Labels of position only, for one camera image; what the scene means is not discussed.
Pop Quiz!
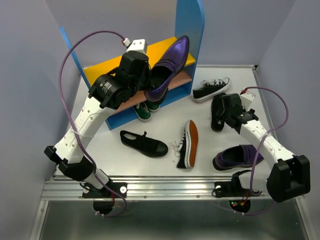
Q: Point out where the purple loafer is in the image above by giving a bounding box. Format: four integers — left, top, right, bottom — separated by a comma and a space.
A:
144, 35, 190, 105
212, 144, 257, 171

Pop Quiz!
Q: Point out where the black sneaker orange sole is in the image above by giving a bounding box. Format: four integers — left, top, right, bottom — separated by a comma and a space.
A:
174, 119, 199, 169

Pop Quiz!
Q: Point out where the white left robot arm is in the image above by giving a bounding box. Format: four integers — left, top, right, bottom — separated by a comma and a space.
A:
44, 50, 150, 197

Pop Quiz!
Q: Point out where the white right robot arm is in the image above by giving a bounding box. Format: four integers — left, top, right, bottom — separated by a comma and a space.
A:
211, 92, 311, 203

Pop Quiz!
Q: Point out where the all-black slip-on shoe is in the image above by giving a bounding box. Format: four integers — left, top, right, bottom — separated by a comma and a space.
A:
211, 92, 226, 133

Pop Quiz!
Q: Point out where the yellow top shelf board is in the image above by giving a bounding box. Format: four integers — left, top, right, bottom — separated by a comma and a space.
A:
83, 36, 196, 87

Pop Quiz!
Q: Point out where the pink middle shelf board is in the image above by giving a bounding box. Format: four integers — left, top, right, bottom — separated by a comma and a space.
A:
113, 70, 192, 115

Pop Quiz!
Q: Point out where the black white-laced sneaker upright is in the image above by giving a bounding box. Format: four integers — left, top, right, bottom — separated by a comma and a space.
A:
192, 77, 231, 102

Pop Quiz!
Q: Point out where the all-black lace sneaker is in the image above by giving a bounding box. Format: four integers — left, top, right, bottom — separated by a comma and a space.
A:
119, 130, 169, 158

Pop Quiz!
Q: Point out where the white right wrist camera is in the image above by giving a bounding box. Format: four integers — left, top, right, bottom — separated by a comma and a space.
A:
239, 90, 256, 110

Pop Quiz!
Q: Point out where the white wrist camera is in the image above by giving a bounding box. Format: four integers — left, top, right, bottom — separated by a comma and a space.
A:
126, 39, 148, 55
239, 90, 256, 110

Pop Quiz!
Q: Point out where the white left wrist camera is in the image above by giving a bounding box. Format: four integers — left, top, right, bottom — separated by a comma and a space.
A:
126, 39, 148, 55

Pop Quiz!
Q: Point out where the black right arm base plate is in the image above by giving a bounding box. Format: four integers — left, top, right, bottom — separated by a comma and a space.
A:
211, 181, 256, 198

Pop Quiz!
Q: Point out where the blue shoe shelf frame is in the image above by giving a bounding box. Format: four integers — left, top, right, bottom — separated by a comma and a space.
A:
59, 0, 206, 132

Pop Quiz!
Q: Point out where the aluminium mounting rail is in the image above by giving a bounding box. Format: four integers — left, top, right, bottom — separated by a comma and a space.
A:
41, 176, 305, 201

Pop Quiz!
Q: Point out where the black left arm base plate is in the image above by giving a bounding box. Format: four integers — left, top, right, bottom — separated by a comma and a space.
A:
79, 182, 128, 199

